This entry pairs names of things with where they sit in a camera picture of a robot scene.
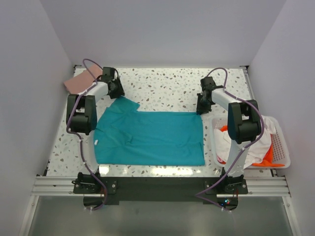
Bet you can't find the teal t shirt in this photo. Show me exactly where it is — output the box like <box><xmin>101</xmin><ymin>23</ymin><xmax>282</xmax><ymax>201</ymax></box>
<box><xmin>94</xmin><ymin>97</ymin><xmax>205</xmax><ymax>166</ymax></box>

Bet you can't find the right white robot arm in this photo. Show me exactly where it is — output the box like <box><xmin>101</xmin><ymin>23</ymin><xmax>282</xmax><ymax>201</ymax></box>
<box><xmin>196</xmin><ymin>77</ymin><xmax>264</xmax><ymax>193</ymax></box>

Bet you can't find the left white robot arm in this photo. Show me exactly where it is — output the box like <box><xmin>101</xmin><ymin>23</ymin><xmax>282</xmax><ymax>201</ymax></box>
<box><xmin>66</xmin><ymin>67</ymin><xmax>125</xmax><ymax>173</ymax></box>

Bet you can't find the folded pink t shirt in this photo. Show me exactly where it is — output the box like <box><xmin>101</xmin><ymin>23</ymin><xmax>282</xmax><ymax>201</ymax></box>
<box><xmin>63</xmin><ymin>69</ymin><xmax>95</xmax><ymax>94</ymax></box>

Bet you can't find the white t shirt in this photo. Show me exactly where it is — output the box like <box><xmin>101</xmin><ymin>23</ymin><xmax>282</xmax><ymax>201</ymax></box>
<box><xmin>213</xmin><ymin>116</ymin><xmax>278</xmax><ymax>170</ymax></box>

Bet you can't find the orange t shirt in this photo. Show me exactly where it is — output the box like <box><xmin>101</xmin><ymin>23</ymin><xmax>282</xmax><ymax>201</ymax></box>
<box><xmin>216</xmin><ymin>124</ymin><xmax>275</xmax><ymax>168</ymax></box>

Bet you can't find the white plastic basket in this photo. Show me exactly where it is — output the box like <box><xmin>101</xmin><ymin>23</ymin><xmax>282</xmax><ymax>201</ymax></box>
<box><xmin>209</xmin><ymin>116</ymin><xmax>290</xmax><ymax>169</ymax></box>

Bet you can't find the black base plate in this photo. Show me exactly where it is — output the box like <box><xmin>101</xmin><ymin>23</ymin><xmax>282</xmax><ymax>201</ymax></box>
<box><xmin>72</xmin><ymin>173</ymin><xmax>249</xmax><ymax>210</ymax></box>

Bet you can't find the aluminium front rail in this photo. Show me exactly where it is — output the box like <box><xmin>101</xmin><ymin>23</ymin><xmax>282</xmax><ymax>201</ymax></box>
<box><xmin>31</xmin><ymin>175</ymin><xmax>290</xmax><ymax>197</ymax></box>

